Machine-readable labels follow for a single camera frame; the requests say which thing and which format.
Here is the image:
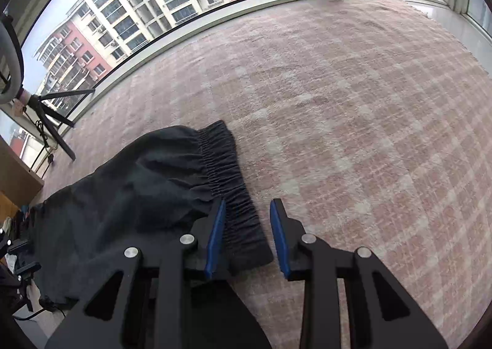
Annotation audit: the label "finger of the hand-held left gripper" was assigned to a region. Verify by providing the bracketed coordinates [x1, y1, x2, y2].
[13, 261, 42, 277]
[8, 239, 31, 255]

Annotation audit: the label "pink plaid blanket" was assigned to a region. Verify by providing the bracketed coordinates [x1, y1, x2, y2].
[36, 0, 492, 349]

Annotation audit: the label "dark grey pants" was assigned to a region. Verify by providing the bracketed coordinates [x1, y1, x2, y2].
[29, 120, 274, 307]

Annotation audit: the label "black power cable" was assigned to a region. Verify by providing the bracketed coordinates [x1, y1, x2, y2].
[34, 120, 59, 166]

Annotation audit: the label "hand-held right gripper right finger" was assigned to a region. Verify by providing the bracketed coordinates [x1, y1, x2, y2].
[270, 199, 448, 349]

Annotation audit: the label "pile of colourful clothes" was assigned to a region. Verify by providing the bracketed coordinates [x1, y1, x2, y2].
[13, 205, 36, 236]

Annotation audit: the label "white ring light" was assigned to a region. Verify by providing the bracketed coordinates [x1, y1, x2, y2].
[0, 12, 26, 105]

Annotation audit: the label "brown wooden furniture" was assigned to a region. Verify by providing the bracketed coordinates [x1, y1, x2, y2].
[0, 191, 21, 227]

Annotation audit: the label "black tripod stand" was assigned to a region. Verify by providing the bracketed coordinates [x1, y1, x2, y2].
[17, 88, 96, 162]

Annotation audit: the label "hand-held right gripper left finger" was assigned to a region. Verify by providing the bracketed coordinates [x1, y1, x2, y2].
[44, 199, 232, 349]

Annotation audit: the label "light wooden cabinet panel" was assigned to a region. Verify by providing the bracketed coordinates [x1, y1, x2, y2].
[0, 137, 45, 200]

